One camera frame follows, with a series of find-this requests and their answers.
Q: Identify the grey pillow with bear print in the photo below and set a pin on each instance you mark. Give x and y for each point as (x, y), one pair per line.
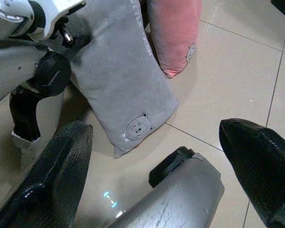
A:
(118, 78)

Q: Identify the pink pillow with bear print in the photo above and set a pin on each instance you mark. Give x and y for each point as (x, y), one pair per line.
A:
(174, 35)

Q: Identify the silver robot left leg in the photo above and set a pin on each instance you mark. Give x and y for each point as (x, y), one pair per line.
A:
(9, 64)

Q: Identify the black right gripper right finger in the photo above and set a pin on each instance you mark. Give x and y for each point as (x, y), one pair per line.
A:
(263, 166)

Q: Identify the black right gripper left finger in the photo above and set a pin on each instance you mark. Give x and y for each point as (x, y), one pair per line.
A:
(59, 166)

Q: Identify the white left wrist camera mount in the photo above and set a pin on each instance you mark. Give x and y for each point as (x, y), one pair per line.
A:
(54, 12)

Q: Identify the silver robot right leg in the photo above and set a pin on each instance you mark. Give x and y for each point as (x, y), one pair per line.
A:
(180, 204)

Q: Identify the silver robot leg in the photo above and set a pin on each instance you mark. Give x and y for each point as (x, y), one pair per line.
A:
(9, 64)
(180, 204)

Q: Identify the dark furniture piece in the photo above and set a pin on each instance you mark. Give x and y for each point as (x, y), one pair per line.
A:
(283, 7)

